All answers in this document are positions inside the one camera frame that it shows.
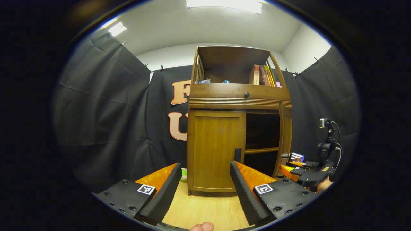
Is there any wooden double-door shoe cabinet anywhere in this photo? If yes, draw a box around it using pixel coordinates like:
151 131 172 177
186 46 293 197

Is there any yellow book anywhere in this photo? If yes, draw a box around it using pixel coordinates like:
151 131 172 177
264 65 275 87

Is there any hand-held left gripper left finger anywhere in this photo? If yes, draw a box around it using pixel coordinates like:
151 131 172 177
92 163 183 227

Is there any dark brown book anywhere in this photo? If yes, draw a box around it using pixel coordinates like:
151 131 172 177
259 65 269 86

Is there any wooden inner shelf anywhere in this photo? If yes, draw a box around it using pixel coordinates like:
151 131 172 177
245 147 280 154

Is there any ceiling light panel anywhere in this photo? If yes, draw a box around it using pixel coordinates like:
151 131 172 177
108 22 127 37
186 0 263 15

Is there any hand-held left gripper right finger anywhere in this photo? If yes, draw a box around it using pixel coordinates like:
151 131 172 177
229 161 321 227

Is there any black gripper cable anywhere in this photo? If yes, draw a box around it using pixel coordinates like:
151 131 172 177
331 120 343 182

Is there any wooden shoe cabinet door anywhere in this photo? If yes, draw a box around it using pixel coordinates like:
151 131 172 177
272 103 293 178
187 111 247 193

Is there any black backdrop cloth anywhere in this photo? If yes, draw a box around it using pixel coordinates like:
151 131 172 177
53 27 362 193

